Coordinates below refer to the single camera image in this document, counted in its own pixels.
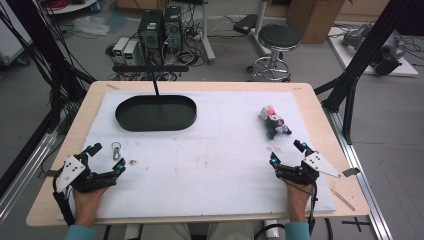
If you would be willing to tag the black metal frame post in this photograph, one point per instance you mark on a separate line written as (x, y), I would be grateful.
(360, 63)
(50, 50)

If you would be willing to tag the person's left hand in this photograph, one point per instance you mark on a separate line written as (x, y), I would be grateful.
(86, 206)

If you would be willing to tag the white power supply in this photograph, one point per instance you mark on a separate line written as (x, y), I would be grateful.
(132, 53)
(120, 50)

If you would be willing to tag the tall cardboard box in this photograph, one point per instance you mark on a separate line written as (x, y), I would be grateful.
(313, 18)

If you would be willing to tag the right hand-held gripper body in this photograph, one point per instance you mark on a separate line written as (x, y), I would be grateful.
(300, 173)

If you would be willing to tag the white plastic bag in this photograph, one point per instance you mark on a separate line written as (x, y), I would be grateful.
(91, 26)

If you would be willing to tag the grey tape piece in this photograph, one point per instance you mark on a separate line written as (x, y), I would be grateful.
(351, 172)

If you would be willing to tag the black rack with tray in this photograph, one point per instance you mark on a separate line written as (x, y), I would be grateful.
(156, 115)

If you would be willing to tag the white paper table cover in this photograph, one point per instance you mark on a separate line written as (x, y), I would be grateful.
(200, 173)

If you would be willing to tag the aluminium rail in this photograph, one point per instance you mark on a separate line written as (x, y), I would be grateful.
(363, 186)
(23, 180)

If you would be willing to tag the white board with grey device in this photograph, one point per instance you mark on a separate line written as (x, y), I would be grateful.
(376, 50)

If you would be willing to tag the grey and white plush toy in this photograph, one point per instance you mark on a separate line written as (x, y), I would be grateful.
(275, 123)

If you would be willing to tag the black round stool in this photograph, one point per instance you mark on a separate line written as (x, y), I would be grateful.
(279, 38)

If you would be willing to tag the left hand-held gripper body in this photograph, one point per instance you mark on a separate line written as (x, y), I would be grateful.
(71, 171)

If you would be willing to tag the thin wooden stick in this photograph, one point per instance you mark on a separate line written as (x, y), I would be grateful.
(343, 199)

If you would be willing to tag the person's right hand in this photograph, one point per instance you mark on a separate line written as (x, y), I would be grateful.
(298, 203)

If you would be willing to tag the black computer tower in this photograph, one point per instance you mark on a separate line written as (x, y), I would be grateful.
(150, 30)
(173, 26)

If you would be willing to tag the flat black device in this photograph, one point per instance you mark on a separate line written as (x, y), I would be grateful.
(245, 24)

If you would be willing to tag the white round table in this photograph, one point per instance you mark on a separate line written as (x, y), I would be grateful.
(71, 7)

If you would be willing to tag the wooden table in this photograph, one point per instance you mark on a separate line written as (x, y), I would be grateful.
(333, 140)

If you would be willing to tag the metal carabiner clip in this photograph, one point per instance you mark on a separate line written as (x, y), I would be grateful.
(116, 151)

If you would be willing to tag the white-legged wooden desk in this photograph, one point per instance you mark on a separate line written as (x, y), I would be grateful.
(207, 40)

